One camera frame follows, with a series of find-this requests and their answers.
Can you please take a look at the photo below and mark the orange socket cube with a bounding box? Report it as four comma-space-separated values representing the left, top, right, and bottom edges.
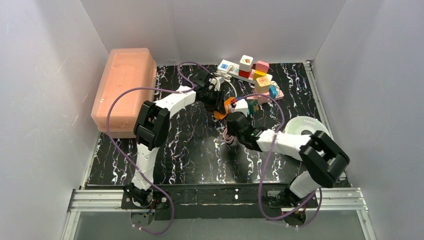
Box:
213, 96, 235, 120

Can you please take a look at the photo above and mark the pink power cord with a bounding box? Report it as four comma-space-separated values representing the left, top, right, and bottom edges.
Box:
222, 127, 237, 145

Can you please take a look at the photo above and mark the pink translucent storage box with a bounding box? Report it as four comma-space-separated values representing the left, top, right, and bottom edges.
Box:
91, 48, 157, 139

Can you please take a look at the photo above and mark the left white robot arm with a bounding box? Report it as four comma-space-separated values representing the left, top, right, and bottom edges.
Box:
124, 73, 225, 208

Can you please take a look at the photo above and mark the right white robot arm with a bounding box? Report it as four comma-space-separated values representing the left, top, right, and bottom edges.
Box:
225, 112, 350, 206

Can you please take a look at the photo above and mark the dark green socket cube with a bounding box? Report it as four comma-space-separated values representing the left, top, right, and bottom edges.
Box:
246, 99, 260, 115

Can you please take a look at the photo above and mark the white red charger plug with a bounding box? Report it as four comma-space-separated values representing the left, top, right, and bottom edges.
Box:
238, 55, 253, 79

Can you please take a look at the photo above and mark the tan yellow charger plug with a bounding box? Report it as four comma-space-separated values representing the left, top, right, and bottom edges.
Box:
253, 70, 271, 94

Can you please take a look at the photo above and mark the pink charger plug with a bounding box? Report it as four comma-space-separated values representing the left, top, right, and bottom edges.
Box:
255, 60, 270, 73

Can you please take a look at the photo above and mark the pink power strip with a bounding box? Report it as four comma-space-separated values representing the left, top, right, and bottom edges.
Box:
247, 90, 284, 105

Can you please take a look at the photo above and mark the white power strip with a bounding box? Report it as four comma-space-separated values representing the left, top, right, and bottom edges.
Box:
214, 59, 273, 84

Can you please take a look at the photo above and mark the white filament spool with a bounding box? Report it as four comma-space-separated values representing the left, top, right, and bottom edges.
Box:
283, 116, 330, 135

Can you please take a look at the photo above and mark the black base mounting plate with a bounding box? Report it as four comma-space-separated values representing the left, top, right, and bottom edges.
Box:
119, 180, 320, 222

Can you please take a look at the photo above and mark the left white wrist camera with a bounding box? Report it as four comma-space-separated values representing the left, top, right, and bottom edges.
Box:
210, 77, 225, 91

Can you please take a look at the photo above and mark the white coiled cord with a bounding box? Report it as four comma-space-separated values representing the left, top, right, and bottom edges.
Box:
215, 71, 239, 99

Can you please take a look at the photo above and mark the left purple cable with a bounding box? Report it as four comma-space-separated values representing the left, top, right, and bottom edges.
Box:
105, 61, 213, 237

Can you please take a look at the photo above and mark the purple cable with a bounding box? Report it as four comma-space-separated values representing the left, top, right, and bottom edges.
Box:
105, 61, 213, 237
231, 93, 324, 229

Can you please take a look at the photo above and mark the blue plug with white cable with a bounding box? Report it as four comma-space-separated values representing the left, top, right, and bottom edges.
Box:
268, 82, 280, 99

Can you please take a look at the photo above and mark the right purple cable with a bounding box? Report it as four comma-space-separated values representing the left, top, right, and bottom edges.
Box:
231, 93, 324, 229

